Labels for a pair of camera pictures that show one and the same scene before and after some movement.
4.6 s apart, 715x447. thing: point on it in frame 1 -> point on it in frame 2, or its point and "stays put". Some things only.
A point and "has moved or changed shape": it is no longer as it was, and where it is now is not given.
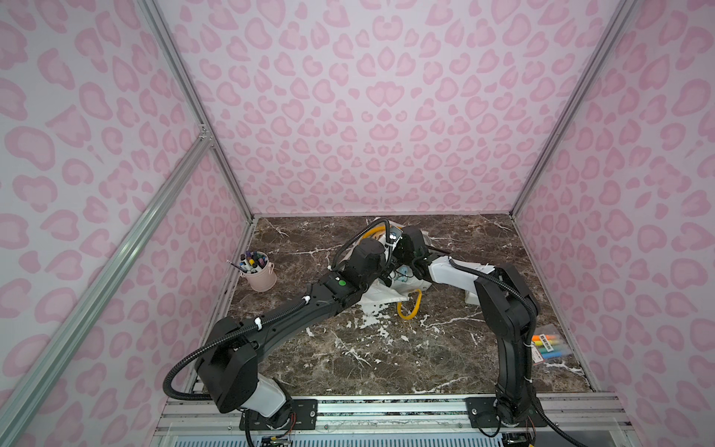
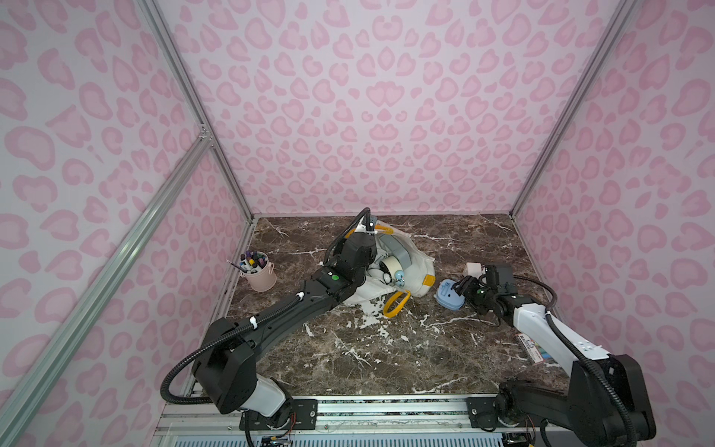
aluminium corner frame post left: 205,124 stays put
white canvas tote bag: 403,285 has moved or changed shape
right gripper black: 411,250 -> 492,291
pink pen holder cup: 258,270 stays put
